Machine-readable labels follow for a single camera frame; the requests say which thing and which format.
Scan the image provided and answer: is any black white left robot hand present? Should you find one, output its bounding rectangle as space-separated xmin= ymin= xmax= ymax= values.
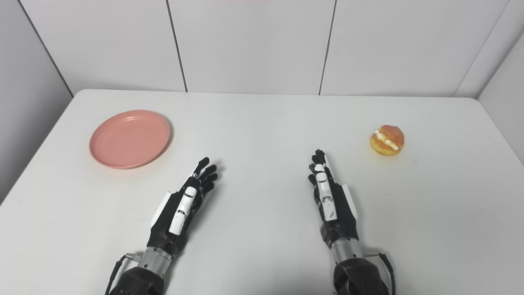
xmin=147 ymin=157 xmax=219 ymax=256

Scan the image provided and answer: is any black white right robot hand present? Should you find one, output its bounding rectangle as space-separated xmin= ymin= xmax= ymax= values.
xmin=308 ymin=149 xmax=360 ymax=250

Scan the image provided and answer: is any cream puff pastry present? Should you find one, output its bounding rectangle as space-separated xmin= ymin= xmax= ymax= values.
xmin=370 ymin=125 xmax=405 ymax=156

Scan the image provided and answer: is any pink round plate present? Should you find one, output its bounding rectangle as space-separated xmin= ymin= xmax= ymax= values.
xmin=89 ymin=109 xmax=171 ymax=170

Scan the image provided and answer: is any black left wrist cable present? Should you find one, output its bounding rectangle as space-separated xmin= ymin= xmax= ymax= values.
xmin=104 ymin=253 xmax=142 ymax=295

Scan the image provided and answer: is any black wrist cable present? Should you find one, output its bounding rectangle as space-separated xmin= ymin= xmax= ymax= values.
xmin=364 ymin=251 xmax=397 ymax=295
xmin=104 ymin=253 xmax=142 ymax=295

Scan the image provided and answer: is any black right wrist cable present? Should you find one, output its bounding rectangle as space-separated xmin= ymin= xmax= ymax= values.
xmin=364 ymin=251 xmax=397 ymax=295

